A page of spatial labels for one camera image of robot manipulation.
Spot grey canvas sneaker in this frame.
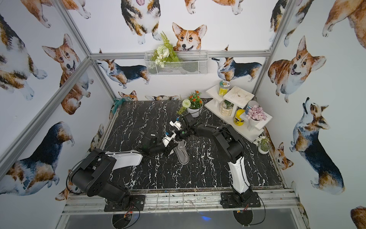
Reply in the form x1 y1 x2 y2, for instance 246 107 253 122
173 140 190 165

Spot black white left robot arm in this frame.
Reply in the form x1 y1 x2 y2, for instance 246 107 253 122
68 135 178 205

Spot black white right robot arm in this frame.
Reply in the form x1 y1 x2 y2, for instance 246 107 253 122
178 114 252 201

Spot white potted red flowers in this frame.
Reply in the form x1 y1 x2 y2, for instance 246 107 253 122
177 90 204 118

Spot woven basket with plant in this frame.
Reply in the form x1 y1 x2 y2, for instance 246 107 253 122
219 100 234 116

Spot white tiered shelf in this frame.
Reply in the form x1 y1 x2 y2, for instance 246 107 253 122
204 84 273 143

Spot yellow container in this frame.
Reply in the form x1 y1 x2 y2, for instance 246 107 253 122
233 109 245 126

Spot green lidded jar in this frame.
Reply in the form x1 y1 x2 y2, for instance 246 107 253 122
218 80 231 97

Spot green cloth ribbon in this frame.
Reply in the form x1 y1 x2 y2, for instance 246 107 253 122
111 97 130 116

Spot blue grey tin can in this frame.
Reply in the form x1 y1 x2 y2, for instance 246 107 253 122
245 100 259 115

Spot pink flowers white pot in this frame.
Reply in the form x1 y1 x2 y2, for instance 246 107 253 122
246 106 267 126

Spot green white artificial flowers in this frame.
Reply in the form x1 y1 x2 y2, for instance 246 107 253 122
150 32 181 68

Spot small white potted plant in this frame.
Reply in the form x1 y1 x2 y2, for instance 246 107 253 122
253 135 270 155

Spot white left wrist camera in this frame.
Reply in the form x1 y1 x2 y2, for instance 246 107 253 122
162 131 176 147

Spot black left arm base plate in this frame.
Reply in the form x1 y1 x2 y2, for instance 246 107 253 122
104 195 146 212

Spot white wire wall basket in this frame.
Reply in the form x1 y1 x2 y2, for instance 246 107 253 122
144 51 209 76

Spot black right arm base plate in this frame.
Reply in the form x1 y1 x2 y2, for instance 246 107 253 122
220 192 261 209

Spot aluminium frame rail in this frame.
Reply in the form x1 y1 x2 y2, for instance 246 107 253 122
62 189 299 215

